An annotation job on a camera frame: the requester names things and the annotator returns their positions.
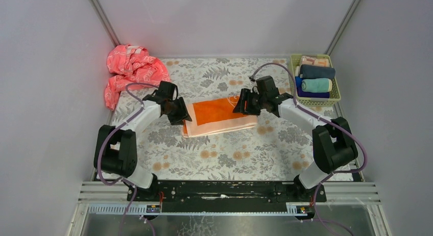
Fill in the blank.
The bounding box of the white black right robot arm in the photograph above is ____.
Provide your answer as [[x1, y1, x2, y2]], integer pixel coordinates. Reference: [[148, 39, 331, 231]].
[[233, 76, 358, 190]]

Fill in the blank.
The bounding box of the rolled purple towel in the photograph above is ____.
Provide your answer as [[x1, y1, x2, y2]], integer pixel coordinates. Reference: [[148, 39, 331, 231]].
[[297, 88, 330, 99]]

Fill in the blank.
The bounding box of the floral patterned table mat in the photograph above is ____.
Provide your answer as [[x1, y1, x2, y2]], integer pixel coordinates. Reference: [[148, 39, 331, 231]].
[[97, 58, 354, 181]]

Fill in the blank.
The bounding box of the rolled peach patterned towel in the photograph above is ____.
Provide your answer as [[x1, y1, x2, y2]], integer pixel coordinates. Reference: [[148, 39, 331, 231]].
[[299, 56, 331, 67]]

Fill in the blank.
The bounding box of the pink patterned towel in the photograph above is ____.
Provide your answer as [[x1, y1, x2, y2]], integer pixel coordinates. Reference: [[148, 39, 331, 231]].
[[104, 44, 171, 110]]

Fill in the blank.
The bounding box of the pale green plastic basket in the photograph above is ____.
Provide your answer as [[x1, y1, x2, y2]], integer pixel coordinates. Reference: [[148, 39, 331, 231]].
[[288, 54, 342, 107]]

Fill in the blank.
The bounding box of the rolled dark grey towel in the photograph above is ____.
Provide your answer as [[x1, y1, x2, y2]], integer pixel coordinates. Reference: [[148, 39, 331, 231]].
[[300, 64, 336, 79]]

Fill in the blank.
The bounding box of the yellow and teal towel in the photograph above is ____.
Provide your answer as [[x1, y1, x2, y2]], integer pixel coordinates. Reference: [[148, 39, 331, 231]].
[[302, 78, 333, 93]]

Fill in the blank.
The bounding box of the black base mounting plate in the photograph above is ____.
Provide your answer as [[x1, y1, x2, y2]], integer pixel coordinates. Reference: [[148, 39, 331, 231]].
[[127, 180, 327, 213]]

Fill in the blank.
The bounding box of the orange and cream towel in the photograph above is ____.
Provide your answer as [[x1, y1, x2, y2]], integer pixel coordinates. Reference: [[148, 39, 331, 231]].
[[181, 96, 258, 138]]

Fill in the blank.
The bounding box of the white slotted cable duct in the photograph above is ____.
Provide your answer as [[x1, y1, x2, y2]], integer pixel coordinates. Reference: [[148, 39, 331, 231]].
[[88, 204, 161, 215]]

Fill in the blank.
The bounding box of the rolled blue towel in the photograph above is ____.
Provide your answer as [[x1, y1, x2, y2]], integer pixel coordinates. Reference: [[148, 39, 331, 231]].
[[295, 77, 303, 91]]

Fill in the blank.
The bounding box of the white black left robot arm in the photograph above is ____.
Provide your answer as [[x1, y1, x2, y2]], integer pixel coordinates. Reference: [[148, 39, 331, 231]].
[[94, 81, 191, 190]]

